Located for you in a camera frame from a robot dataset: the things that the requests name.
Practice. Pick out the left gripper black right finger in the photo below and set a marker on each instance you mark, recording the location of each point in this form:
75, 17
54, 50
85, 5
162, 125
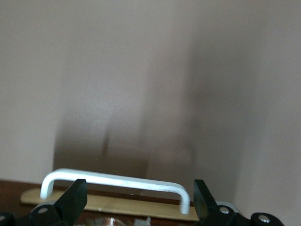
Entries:
207, 212

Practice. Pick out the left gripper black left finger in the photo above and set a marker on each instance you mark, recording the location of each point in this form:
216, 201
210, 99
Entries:
68, 204

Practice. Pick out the wooden drawer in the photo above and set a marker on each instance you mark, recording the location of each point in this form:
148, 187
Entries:
105, 204

